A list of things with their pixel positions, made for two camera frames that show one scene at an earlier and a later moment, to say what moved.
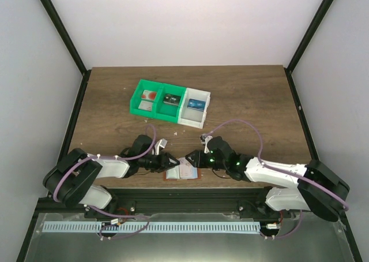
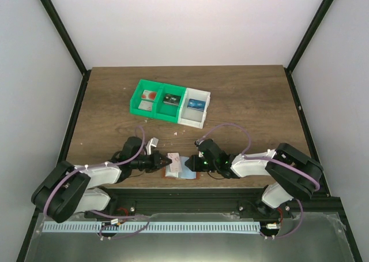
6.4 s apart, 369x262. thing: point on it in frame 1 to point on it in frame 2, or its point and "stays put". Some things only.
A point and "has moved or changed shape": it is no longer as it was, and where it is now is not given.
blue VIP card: x=196 y=104 stays put
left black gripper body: x=155 y=165 stays put
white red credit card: x=146 y=105 stays put
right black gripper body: x=210 y=164 stays put
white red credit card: x=186 y=170 has moved or changed shape
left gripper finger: x=171 y=164 to x=164 y=163
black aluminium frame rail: x=150 y=201 stays put
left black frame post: x=67 y=37 stays put
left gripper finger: x=172 y=159 to x=161 y=157
